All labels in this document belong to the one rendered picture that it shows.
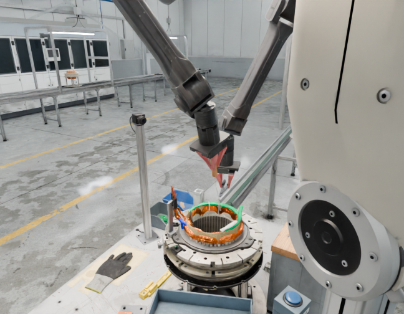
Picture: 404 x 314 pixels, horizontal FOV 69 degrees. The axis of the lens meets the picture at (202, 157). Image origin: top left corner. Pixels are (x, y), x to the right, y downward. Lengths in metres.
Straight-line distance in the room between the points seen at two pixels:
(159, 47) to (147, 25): 0.05
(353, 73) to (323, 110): 0.05
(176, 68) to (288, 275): 0.73
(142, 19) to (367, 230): 0.55
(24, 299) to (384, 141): 2.49
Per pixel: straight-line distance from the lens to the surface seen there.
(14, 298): 2.64
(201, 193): 1.02
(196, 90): 0.68
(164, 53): 0.67
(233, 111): 0.98
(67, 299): 1.30
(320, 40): 0.34
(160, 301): 0.87
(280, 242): 1.02
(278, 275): 1.06
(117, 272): 1.33
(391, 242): 0.37
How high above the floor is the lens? 1.66
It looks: 21 degrees down
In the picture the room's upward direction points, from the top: straight up
